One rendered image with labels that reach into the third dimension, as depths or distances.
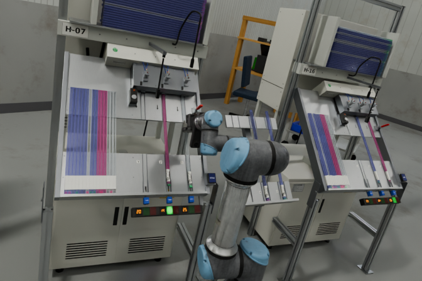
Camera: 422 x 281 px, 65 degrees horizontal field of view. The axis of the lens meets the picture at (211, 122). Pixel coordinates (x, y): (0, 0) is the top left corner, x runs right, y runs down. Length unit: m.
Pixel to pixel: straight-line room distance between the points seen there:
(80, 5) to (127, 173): 0.91
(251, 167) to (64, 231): 1.25
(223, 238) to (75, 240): 1.07
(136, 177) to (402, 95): 8.68
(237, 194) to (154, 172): 0.62
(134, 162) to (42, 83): 3.15
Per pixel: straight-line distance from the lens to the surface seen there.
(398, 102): 9.76
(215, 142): 1.42
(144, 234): 2.12
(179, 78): 1.80
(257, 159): 1.04
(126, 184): 1.57
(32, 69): 4.54
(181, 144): 2.09
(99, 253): 2.14
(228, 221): 1.15
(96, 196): 1.52
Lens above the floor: 1.53
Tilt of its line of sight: 17 degrees down
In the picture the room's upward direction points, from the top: 12 degrees clockwise
